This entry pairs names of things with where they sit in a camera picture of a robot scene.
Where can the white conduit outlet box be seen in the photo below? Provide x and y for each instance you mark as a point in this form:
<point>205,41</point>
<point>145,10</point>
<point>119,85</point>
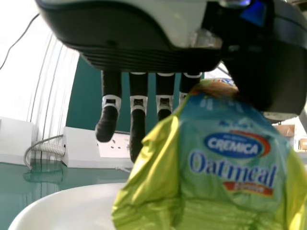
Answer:
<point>81,143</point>

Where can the white double socket panel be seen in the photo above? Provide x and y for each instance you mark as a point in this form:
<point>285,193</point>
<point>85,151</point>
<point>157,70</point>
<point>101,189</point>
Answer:
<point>115,146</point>

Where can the yellow-green biscuit packet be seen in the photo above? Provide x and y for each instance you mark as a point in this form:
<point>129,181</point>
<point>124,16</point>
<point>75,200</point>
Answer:
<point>216,167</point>

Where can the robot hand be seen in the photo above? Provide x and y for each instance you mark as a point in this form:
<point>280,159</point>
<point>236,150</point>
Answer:
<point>144,36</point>

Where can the plate with brown leaf pattern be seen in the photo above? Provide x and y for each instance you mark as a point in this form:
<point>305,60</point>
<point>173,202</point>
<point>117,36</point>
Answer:
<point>72,208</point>

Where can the grey corrugated conduit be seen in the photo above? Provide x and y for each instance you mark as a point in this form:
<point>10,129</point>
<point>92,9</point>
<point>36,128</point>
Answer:
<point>52,149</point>

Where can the cardboard box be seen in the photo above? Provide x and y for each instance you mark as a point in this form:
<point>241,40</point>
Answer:
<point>286,130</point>

